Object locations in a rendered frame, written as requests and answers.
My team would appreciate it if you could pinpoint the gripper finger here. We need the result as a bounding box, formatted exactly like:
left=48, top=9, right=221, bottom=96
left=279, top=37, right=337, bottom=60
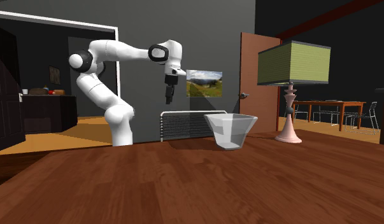
left=165, top=84, right=175, bottom=105

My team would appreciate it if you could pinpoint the white faceted bowl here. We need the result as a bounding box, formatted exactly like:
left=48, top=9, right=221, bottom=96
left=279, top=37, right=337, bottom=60
left=204, top=113, right=259, bottom=151

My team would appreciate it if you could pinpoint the brown open door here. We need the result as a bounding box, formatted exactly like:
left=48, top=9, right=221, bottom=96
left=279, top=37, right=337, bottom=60
left=239, top=32, right=282, bottom=134

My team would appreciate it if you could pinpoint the dark kitchen counter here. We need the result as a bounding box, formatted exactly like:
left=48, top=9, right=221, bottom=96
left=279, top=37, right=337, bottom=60
left=20, top=88, right=78, bottom=135

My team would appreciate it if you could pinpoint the pink lamp with green shade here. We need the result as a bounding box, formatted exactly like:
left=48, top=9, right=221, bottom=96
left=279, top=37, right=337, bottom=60
left=257, top=40, right=332, bottom=144

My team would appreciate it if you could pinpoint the wooden dining table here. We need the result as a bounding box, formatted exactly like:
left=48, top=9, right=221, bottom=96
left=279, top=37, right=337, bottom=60
left=291, top=99, right=367, bottom=132

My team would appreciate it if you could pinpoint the dark panelled door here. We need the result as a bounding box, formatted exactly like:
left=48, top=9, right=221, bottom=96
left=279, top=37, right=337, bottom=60
left=0, top=24, right=26, bottom=154

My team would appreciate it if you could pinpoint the grey wall radiator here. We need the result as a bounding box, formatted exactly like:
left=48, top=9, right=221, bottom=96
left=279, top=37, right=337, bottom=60
left=159, top=110, right=228, bottom=143

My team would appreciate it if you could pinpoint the landscape wall picture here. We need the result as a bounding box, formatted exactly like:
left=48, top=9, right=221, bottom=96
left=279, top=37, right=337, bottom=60
left=186, top=69, right=224, bottom=98

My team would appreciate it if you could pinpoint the dark framed wall picture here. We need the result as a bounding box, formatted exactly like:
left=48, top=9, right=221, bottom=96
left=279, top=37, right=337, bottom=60
left=48, top=65, right=62, bottom=86

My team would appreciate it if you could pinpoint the white wire chair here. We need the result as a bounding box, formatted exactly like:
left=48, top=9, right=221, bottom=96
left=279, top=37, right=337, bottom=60
left=345, top=101, right=381, bottom=136

